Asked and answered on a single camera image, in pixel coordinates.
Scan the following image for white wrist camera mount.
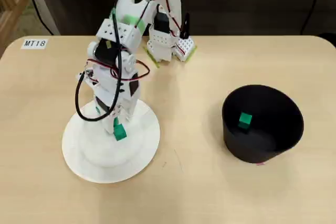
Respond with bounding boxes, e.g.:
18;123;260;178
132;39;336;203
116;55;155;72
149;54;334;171
76;69;102;90

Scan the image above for green cube block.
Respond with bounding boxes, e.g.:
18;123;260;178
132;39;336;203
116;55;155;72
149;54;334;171
238;112;253;130
113;123;129;141

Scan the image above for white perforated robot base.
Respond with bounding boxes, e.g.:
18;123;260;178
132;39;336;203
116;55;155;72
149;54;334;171
146;28;197;63

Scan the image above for wooden shelf unit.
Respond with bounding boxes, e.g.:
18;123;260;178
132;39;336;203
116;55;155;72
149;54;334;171
0;0;28;59

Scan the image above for white slanted panel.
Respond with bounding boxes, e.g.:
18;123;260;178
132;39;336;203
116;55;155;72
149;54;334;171
20;0;61;36

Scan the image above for white paper plate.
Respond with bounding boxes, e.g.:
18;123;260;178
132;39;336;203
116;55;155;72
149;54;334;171
61;100;161;184

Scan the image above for black pot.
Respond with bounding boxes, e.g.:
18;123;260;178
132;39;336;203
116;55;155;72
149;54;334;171
222;84;305;164

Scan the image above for black table clamp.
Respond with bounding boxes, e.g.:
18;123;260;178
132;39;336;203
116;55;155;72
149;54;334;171
180;13;192;39

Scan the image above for red and black servo wires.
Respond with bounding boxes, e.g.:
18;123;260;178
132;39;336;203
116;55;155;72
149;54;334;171
85;0;183;83

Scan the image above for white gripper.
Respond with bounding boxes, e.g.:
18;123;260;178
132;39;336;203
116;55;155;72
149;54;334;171
90;65;142;136

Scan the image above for light green tape strip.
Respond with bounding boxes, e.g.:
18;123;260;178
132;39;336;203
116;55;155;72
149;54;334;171
110;8;148;33

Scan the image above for white MT18 label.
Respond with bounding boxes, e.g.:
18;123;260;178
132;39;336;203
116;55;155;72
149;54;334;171
20;37;48;50

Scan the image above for thick black camera cable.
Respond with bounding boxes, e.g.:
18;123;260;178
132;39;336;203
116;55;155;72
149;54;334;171
75;0;132;122

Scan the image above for yellow-green base mat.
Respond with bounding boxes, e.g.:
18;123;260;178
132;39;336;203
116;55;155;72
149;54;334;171
142;44;198;69

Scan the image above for thin black cable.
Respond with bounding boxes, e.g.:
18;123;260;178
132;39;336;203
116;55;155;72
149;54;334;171
22;0;55;36
300;0;323;33

